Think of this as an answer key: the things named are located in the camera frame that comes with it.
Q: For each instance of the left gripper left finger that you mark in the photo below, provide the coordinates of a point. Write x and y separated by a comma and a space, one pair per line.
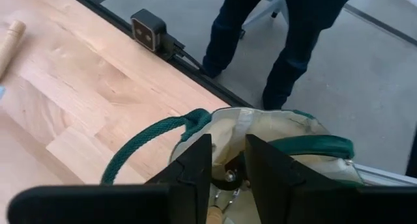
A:
182, 201

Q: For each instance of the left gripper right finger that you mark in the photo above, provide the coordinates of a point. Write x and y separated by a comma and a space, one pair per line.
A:
286, 201

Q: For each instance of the black pruning shears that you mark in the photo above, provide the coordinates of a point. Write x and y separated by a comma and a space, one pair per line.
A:
224, 185

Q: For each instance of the cream green gardening bag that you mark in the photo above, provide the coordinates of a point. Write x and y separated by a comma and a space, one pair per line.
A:
234, 129

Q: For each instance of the person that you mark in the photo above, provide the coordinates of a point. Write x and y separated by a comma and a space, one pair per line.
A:
293, 38

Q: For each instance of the white chair base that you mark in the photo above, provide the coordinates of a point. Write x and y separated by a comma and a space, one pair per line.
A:
270, 6

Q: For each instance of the black aluminium table frame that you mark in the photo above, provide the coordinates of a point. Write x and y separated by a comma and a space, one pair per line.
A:
215, 87

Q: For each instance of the small black stereo camera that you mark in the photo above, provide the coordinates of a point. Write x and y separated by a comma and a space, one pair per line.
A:
146, 30

